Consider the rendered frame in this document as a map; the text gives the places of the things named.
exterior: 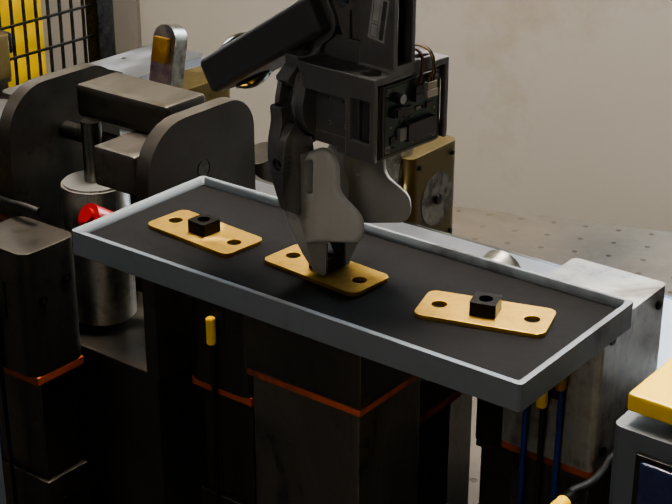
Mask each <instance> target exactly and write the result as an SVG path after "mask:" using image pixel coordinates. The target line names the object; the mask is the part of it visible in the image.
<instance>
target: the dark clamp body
mask: <svg viewBox="0 0 672 504"><path fill-rule="evenodd" d="M191 308H192V330H193V353H194V375H192V383H193V384H195V385H198V386H200V387H203V388H204V406H205V430H206V454H207V478H208V483H207V484H205V485H203V486H202V504H257V489H256V451H255V412H254V376H251V375H249V374H247V367H246V365H245V335H244V314H241V313H238V312H235V311H232V310H230V309H227V308H224V307H221V306H218V305H216V304H213V303H210V302H207V301H204V300H202V299H199V298H196V297H193V296H191Z"/></svg>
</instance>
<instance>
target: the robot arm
mask: <svg viewBox="0 0 672 504"><path fill-rule="evenodd" d="M415 37H416V0H299V1H297V2H295V3H294V4H292V5H290V6H289V7H287V8H285V9H284V10H282V11H280V12H279V13H277V14H275V15H274V16H272V17H270V18H269V19H267V20H265V21H264V22H262V23H260V24H259V25H257V26H255V27H254V28H252V29H250V30H249V31H247V32H241V33H237V34H234V35H232V36H231V37H229V38H228V39H227V40H226V41H225V42H224V43H223V44H222V46H220V48H219V49H217V50H215V51H214V52H212V53H210V54H209V55H207V56H205V57H204V58H203V59H202V60H201V68H202V70H203V72H204V75H205V77H206V79H207V82H208V84H209V86H210V89H211V90H212V91H213V92H221V91H224V90H227V89H230V88H233V87H236V88H242V89H250V88H255V87H257V86H259V85H261V84H262V83H264V82H265V81H266V80H267V79H268V77H269V76H270V75H271V74H272V72H273V71H275V70H277V69H279V68H281V67H282V68H281V69H280V71H279V72H278V74H277V75H276V79H277V80H278V82H277V88H276V94H275V103H274V104H271V105H270V113H271V123H270V129H269V135H268V145H267V155H268V165H269V170H270V174H271V178H272V181H273V184H274V188H275V191H276V195H277V198H278V201H279V205H280V207H281V208H282V209H283V210H284V211H285V215H286V218H287V221H288V224H289V227H290V229H291V231H292V234H293V236H294V238H295V240H296V242H297V244H298V246H299V248H300V250H301V252H302V253H303V255H304V257H305V258H306V260H307V262H308V263H309V265H310V266H311V267H312V269H313V270H314V271H315V272H316V273H317V274H319V275H322V276H324V275H326V274H327V268H328V244H327V243H326V242H330V244H331V246H332V249H333V251H334V252H337V253H340V254H342V255H343V266H346V265H348V264H349V262H350V260H351V258H352V256H353V253H354V251H355V248H356V246H357V243H358V241H360V240H361V239H362V237H363V235H364V223H400V222H404V221H406V220H407V219H408V218H409V216H410V214H411V208H412V207H411V199H410V197H409V195H408V193H407V192H406V191H405V190H404V189H402V188H401V187H400V186H399V185H398V184H397V183H396V182H395V181H394V180H393V179H391V177H390V176H389V175H388V173H387V170H386V160H385V159H387V158H390V157H392V156H395V155H397V154H400V153H403V152H405V151H408V150H410V149H413V148H415V147H418V146H420V145H423V144H426V143H428V142H431V141H433V140H436V138H438V136H442V137H445V136H446V132H447V105H448V78H449V56H446V55H442V54H438V53H434V52H433V51H432V50H431V49H430V48H429V47H428V46H425V45H422V44H418V43H415ZM415 46H419V47H422V48H425V49H426V50H427V51H426V50H422V49H418V48H415ZM440 78H441V92H440ZM439 104H440V117H439ZM315 141H320V142H323V143H326V144H329V145H328V147H327V148H324V147H321V148H318V149H315V150H314V146H313V142H315Z"/></svg>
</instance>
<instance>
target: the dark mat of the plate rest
mask: <svg viewBox="0 0 672 504"><path fill-rule="evenodd" d="M179 210H189V211H192V212H195V213H197V214H203V213H206V214H209V215H212V216H214V217H217V218H220V222H222V223H224V224H227V225H230V226H232V227H235V228H238V229H240V230H243V231H246V232H248V233H251V234H254V235H256V236H259V237H261V238H262V244H261V245H259V246H256V247H254V248H251V249H249V250H247V251H244V252H242V253H239V254H237V255H235V256H232V257H220V256H218V255H215V254H212V253H210V252H207V251H205V250H202V249H200V248H197V247H195V246H192V245H190V244H187V243H184V242H182V241H179V240H177V239H174V238H172V237H169V236H167V235H164V234H162V233H159V232H156V231H154V230H151V229H149V228H148V223H149V222H150V221H152V220H155V219H158V218H160V217H163V216H166V215H168V214H171V213H174V212H176V211H179ZM90 234H92V235H95V236H98V237H101V238H104V239H107V240H110V241H113V242H116V243H119V244H122V245H125V246H127V247H130V248H133V249H136V250H139V251H142V252H145V253H148V254H151V255H154V256H157V257H160V258H162V259H165V260H168V261H171V262H174V263H177V264H180V265H183V266H186V267H189V268H192V269H195V270H198V271H200V272H203V273H206V274H209V275H212V276H215V277H218V278H221V279H224V280H227V281H230V282H233V283H235V284H238V285H241V286H244V287H247V288H250V289H253V290H256V291H259V292H262V293H265V294H268V295H270V296H273V297H276V298H279V299H282V300H285V301H288V302H291V303H294V304H297V305H300V306H303V307H305V308H308V309H311V310H314V311H317V312H320V313H323V314H326V315H329V316H332V317H335V318H338V319H340V320H343V321H346V322H349V323H352V324H355V325H358V326H361V327H364V328H367V329H370V330H373V331H375V332H378V333H381V334H384V335H387V336H390V337H393V338H396V339H399V340H402V341H405V342H408V343H410V344H413V345H416V346H419V347H422V348H425V349H428V350H431V351H434V352H437V353H440V354H443V355H445V356H448V357H451V358H454V359H457V360H460V361H463V362H466V363H469V364H472V365H475V366H478V367H480V368H483V369H486V370H489V371H492V372H495V373H498V374H501V375H504V376H507V377H510V378H513V379H515V380H521V379H522V378H523V377H525V376H526V375H528V374H529V373H530V372H532V371H533V370H534V369H536V368H537V367H538V366H540V365H541V364H542V363H544V362H545V361H547V360H548V359H549V358H551V357H552V356H553V355H555V354H556V353H557V352H559V351H560V350H561V349H563V348H564V347H566V346H567V345H568V344H570V343H571V342H572V341H574V340H575V339H576V338H578V337H579V336H580V335H582V334H583V333H585V332H586V331H587V330H589V329H590V328H591V327H593V326H594V325H595V324H597V323H598V322H599V321H601V320H602V319H603V318H605V317H606V316H608V315H609V314H610V313H612V312H613V311H614V310H616V309H617V308H615V307H612V306H609V305H605V304H602V303H599V302H595V301H592V300H589V299H585V298H582V297H578V296H575V295H572V294H568V293H565V292H562V291H558V290H555V289H552V288H548V287H545V286H541V285H538V284H535V283H531V282H528V281H525V280H521V279H518V278H515V277H511V276H508V275H505V274H501V273H498V272H494V271H491V270H488V269H484V268H481V267H478V266H474V265H471V264H468V263H464V262H461V261H457V260H454V259H451V258H447V257H444V256H441V255H437V254H434V253H431V252H427V251H424V250H420V249H417V248H414V247H410V246H407V245H404V244H400V243H397V242H394V241H390V240H387V239H383V238H380V237H377V236H373V235H370V234H367V233H364V235H363V237H362V239H361V240H360V241H358V243H357V246H356V248H355V251H354V253H353V256H352V258H351V260H350V261H352V262H355V263H357V264H360V265H363V266H366V267H368V268H371V269H374V270H377V271H379V272H382V273H385V274H387V275H388V282H387V283H385V284H383V285H381V286H379V287H376V288H374V289H372V290H370V291H368V292H366V293H364V294H362V295H360V296H356V297H350V296H346V295H344V294H341V293H338V292H336V291H333V290H331V289H328V288H326V287H323V286H320V285H318V284H315V283H313V282H310V281H307V280H305V279H302V278H300V277H297V276H294V275H292V274H289V273H287V272H284V271H281V270H279V269H276V268H274V267H271V266H268V265H266V264H265V257H267V256H269V255H271V254H274V253H276V252H278V251H281V250H283V249H285V248H288V247H290V246H292V245H295V244H297V242H296V240H295V238H294V236H293V234H292V231H291V229H290V227H289V224H288V221H287V218H286V215H285V211H284V210H283V209H282V208H279V207H276V206H272V205H269V204H266V203H262V202H259V201H256V200H252V199H249V198H246V197H242V196H239V195H235V194H232V193H229V192H225V191H222V190H219V189H215V188H212V187H209V186H205V185H202V186H200V187H197V188H195V189H193V190H190V191H188V192H186V193H183V194H181V195H178V196H176V197H174V198H171V199H169V200H167V201H164V202H162V203H159V204H157V205H155V206H152V207H150V208H148V209H145V210H143V211H140V212H138V213H136V214H133V215H131V216H129V217H126V218H124V219H122V220H119V221H117V222H114V223H112V224H110V225H107V226H105V227H103V228H100V229H98V230H95V231H93V232H91V233H90ZM436 290H437V291H444V292H450V293H457V294H463V295H469V296H473V295H474V294H475V292H477V291H479V292H485V293H492V294H498V295H502V301H507V302H513V303H520V304H526V305H532V306H538V307H545V308H550V309H553V310H555V311H556V318H555V320H554V321H553V323H552V325H551V327H550V329H549V331H548V332H547V334H546V336H545V337H543V338H531V337H525V336H519V335H513V334H507V333H501V332H495V331H489V330H483V329H477V328H471V327H465V326H459V325H453V324H447V323H441V322H435V321H429V320H423V319H418V318H416V317H415V315H414V311H415V309H416V308H417V306H418V305H419V304H420V302H421V301H422V300H423V298H424V297H425V296H426V294H427V293H428V292H430V291H436Z"/></svg>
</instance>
